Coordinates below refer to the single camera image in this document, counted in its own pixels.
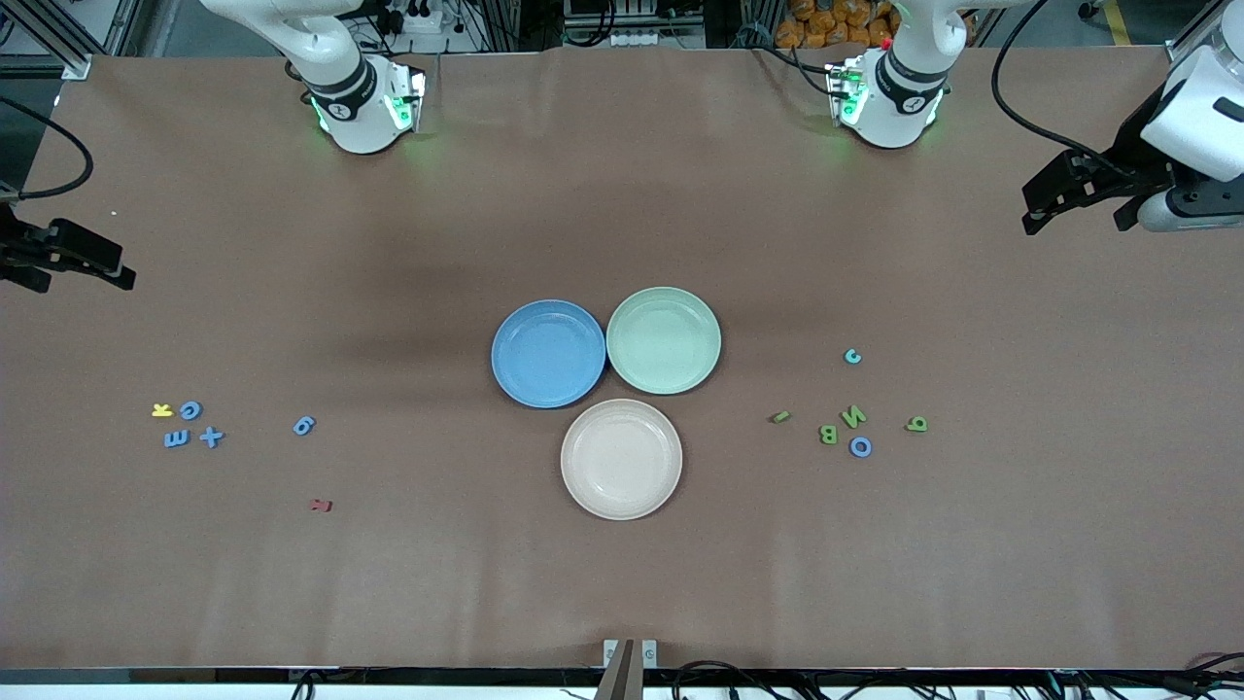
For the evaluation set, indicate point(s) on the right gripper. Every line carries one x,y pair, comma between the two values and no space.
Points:
12,244

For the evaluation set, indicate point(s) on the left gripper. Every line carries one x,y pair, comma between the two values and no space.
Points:
1133,147

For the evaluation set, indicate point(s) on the blue foam capital G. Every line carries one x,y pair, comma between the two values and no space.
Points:
182,410

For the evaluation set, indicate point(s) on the blue foam letter E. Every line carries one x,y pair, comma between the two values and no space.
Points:
176,439

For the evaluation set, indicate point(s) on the blue foam letter X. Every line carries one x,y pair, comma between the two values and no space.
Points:
211,437

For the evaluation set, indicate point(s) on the green foam letter P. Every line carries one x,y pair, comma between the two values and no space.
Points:
921,426

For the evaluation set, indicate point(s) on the blue foam lowercase g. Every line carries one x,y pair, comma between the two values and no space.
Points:
310,425

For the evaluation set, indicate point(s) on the green foam letter N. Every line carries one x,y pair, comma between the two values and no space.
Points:
853,416

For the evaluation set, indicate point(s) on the blue foam letter O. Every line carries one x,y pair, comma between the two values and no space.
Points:
852,447

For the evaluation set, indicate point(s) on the green foam letter B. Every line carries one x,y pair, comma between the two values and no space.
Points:
822,435

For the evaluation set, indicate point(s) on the orange fruit net bag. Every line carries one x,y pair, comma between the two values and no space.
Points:
826,21

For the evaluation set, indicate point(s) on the white power strip with plugs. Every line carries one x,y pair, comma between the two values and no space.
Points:
418,19

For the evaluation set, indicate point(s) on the light green plate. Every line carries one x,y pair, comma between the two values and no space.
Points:
664,340

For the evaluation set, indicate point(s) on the long white power strip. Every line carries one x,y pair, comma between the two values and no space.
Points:
661,39

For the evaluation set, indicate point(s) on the blue plate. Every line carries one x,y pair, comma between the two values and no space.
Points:
549,355

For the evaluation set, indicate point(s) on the beige plate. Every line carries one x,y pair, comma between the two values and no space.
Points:
622,459

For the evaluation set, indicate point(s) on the aluminium frame profile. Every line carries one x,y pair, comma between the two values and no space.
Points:
58,44
1178,47

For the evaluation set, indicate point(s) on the metal bracket with post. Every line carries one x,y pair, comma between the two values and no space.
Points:
629,671

